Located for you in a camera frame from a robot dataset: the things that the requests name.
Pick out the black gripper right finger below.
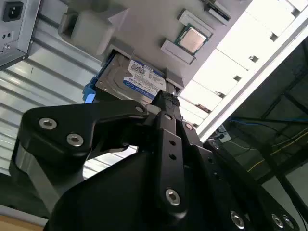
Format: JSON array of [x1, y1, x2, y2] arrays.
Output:
[[172, 96, 302, 231]]

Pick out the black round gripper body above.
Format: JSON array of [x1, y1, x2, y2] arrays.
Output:
[[44, 149, 304, 231]]

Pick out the hard disk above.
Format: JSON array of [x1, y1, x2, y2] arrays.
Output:
[[83, 51, 169, 104]]

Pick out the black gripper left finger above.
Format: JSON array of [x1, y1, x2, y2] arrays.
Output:
[[9, 90, 190, 218]]

